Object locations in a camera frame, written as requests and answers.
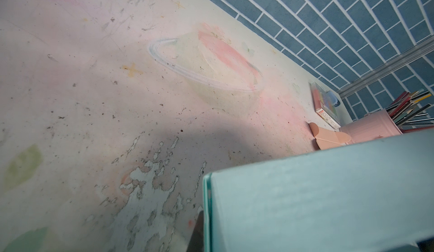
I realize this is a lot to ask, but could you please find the light blue paper box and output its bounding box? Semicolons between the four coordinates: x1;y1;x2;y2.
203;130;434;252

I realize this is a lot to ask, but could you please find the box of coloured markers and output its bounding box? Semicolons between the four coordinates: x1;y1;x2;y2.
310;83;341;130

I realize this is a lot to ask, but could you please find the pink flat paper box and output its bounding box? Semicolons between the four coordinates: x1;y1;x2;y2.
309;122;351;150

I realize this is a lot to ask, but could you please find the pink pencil cup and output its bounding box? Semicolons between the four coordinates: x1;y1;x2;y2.
340;110;402;144

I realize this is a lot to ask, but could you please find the coloured pencils bundle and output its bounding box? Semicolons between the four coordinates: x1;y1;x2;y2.
386;90;434;133

